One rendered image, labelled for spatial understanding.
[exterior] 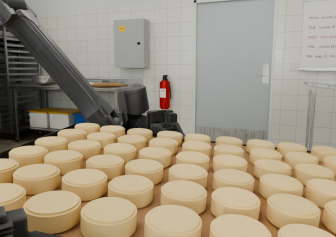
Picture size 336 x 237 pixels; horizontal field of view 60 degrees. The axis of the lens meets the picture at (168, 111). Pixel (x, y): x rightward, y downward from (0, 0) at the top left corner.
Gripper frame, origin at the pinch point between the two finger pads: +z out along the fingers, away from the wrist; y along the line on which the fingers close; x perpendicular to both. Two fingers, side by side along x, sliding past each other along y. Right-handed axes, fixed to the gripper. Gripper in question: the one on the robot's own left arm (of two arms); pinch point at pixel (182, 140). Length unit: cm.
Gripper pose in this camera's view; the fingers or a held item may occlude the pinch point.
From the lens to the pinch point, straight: 60.1
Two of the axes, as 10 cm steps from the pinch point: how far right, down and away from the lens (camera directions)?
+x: -8.1, 0.5, -5.8
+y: -0.4, 9.9, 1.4
